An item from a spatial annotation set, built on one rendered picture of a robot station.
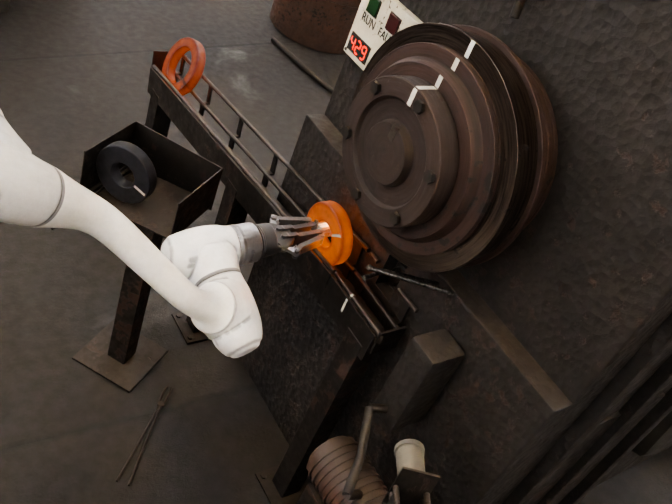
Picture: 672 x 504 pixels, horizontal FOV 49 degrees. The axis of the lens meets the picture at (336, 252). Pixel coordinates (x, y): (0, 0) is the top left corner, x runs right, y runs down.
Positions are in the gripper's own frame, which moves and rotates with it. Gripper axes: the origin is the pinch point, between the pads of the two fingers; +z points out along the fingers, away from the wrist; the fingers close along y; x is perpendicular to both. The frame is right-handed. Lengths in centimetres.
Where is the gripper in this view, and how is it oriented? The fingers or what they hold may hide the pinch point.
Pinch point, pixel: (330, 228)
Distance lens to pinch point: 172.4
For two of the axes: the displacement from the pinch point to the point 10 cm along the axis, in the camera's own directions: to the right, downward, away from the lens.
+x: 2.8, -7.2, -6.3
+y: 5.0, 6.7, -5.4
